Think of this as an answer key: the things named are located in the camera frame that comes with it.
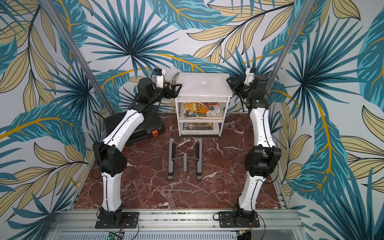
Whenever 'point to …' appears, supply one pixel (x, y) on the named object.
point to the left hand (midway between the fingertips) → (176, 84)
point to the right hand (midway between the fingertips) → (211, 81)
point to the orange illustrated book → (201, 109)
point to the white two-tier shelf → (201, 99)
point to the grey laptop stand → (185, 162)
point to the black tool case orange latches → (152, 126)
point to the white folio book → (198, 128)
